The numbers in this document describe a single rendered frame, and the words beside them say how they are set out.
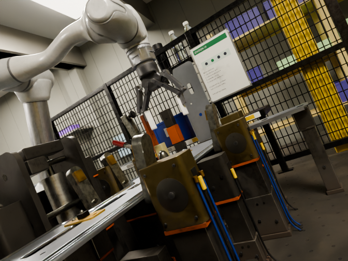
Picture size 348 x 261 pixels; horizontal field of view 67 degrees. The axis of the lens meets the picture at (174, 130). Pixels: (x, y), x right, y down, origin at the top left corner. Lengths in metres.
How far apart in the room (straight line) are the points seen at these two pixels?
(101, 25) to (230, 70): 0.79
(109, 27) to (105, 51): 3.68
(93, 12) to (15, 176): 0.44
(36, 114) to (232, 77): 0.94
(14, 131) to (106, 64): 2.30
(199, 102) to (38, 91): 0.70
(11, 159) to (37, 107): 0.66
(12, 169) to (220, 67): 1.05
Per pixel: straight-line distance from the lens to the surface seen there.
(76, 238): 0.43
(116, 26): 0.78
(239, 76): 1.37
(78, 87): 4.44
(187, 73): 1.16
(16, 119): 5.64
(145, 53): 0.91
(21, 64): 1.14
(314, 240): 0.79
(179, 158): 0.43
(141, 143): 0.46
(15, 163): 0.67
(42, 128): 1.32
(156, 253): 0.58
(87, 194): 0.72
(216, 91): 1.40
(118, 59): 4.32
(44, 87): 1.32
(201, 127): 1.15
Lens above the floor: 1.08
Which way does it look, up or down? 1 degrees up
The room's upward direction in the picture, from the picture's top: 23 degrees counter-clockwise
